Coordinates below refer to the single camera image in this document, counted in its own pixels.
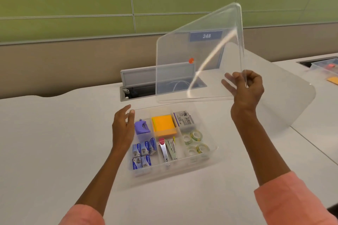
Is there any person's right hand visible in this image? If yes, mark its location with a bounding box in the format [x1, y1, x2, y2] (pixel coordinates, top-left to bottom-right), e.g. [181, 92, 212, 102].
[221, 70, 265, 118]

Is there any person's left hand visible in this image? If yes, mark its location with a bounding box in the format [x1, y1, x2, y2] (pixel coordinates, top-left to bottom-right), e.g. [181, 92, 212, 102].
[112, 105, 136, 152]

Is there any clear plastic lid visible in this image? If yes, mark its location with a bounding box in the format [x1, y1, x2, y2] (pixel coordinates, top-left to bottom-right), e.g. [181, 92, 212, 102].
[155, 2, 248, 103]

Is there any person's right forearm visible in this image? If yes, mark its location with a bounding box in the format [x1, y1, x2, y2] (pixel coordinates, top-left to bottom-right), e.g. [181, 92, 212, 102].
[230, 112, 338, 225]

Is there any person's left forearm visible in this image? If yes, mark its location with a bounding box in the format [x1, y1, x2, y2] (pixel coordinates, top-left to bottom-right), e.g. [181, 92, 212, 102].
[59, 147, 128, 225]

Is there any purple staple remover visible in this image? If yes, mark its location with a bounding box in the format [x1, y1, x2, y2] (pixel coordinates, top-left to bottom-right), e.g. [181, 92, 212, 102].
[134, 119, 151, 136]

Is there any red-tipped metal stapler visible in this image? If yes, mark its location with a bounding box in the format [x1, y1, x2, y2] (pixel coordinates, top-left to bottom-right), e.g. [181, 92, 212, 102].
[158, 138, 170, 162]

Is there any yellow-tipped metal stapler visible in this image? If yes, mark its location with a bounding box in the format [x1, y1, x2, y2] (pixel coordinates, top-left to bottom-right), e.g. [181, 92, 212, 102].
[167, 136, 178, 161]

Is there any white labelled staples box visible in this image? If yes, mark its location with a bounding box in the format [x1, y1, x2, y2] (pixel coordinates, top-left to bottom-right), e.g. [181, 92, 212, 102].
[173, 111, 196, 128]

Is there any clear plastic storage box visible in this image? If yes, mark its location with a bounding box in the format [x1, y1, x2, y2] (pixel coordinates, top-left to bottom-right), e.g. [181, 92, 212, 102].
[308, 58, 338, 81]

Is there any clear plastic organizer box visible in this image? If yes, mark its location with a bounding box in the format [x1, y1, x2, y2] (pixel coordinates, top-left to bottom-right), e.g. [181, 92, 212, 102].
[124, 102, 220, 181]

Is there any grey desk cable well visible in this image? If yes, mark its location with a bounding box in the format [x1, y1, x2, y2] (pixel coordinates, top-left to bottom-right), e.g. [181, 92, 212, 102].
[120, 76, 208, 102]

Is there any grey cable hatch flap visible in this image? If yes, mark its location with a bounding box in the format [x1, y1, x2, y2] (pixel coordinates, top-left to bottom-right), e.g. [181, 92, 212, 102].
[120, 62, 196, 87]

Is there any white cable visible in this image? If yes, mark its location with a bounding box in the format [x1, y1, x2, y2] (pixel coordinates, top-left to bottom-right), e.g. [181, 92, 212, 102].
[168, 81, 192, 93]

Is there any blue wall number plate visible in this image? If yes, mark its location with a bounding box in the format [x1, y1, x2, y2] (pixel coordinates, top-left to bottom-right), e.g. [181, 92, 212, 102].
[189, 31, 223, 42]

